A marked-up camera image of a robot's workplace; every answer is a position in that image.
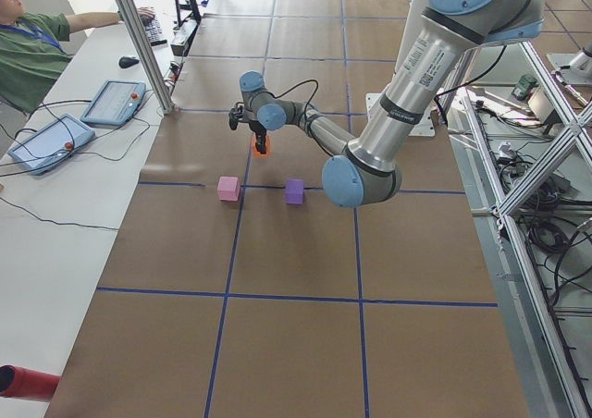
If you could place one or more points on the far blue teach pendant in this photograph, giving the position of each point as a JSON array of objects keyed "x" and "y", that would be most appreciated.
[{"x": 115, "y": 103}]

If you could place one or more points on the person's hand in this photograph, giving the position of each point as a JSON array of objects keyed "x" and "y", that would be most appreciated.
[{"x": 146, "y": 13}]

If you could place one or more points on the aluminium frame post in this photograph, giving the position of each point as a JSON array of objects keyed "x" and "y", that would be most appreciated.
[{"x": 144, "y": 50}]

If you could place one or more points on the black keyboard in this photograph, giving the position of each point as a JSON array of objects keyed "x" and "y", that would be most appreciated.
[{"x": 154, "y": 32}]

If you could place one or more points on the person in green shirt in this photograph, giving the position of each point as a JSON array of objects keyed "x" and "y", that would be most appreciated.
[{"x": 32, "y": 57}]

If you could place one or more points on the pink foam cube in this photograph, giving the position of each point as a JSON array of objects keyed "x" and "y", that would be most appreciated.
[{"x": 228, "y": 189}]

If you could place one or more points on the purple foam cube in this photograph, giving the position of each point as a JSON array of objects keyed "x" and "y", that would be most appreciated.
[{"x": 294, "y": 191}]

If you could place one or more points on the brown paper table cover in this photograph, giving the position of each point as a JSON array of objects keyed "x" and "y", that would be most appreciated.
[{"x": 259, "y": 308}]

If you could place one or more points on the black computer mouse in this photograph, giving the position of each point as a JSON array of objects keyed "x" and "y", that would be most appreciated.
[{"x": 128, "y": 61}]

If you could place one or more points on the red cylinder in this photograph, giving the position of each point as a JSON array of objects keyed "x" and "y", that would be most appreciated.
[{"x": 26, "y": 384}]

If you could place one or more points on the near blue teach pendant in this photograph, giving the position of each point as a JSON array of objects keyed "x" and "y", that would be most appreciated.
[{"x": 51, "y": 145}]

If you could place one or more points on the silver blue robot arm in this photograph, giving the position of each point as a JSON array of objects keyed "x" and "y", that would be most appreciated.
[{"x": 363, "y": 170}]

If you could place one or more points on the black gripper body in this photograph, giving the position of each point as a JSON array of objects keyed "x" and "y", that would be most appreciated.
[{"x": 257, "y": 129}]

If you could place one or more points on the orange foam cube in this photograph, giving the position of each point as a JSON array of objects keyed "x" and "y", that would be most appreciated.
[{"x": 268, "y": 148}]

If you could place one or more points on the blue teach pendant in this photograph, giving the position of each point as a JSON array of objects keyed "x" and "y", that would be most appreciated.
[
  {"x": 51, "y": 145},
  {"x": 115, "y": 103}
]

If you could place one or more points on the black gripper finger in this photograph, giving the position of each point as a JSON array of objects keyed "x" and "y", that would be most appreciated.
[
  {"x": 263, "y": 146},
  {"x": 256, "y": 143}
]

